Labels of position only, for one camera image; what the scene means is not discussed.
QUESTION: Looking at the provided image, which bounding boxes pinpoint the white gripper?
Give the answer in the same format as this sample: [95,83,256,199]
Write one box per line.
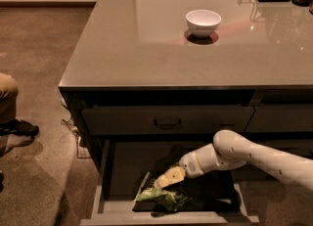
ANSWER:
[154,144,228,189]

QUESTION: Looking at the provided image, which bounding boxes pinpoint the green jalapeno chip bag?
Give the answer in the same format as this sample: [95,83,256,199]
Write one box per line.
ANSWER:
[134,162,194,212]

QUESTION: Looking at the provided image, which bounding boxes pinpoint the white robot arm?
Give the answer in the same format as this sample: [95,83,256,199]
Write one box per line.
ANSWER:
[154,130,313,197]

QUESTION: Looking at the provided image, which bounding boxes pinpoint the open grey middle drawer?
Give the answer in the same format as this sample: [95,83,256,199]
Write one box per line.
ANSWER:
[80,141,259,226]

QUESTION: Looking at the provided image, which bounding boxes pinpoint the closed dark top drawer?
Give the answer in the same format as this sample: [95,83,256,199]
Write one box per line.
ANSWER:
[81,106,254,135]

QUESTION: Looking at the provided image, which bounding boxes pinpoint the dark right cabinet drawers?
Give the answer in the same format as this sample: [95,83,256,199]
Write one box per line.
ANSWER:
[232,87,313,181]

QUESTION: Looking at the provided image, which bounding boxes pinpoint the white ceramic bowl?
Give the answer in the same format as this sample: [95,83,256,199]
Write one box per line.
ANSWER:
[186,10,221,38]

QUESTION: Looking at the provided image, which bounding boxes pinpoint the black shoe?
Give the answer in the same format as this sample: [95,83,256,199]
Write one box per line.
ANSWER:
[0,119,39,136]

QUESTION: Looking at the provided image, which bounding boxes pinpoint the person leg tan trousers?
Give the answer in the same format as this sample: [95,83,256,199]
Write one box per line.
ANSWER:
[0,73,19,124]

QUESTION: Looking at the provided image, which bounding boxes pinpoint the black top drawer handle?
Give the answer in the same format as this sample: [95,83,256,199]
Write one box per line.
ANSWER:
[154,118,181,130]

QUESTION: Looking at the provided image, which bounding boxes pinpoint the wire rack on floor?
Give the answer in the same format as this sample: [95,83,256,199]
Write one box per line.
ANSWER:
[61,118,91,159]

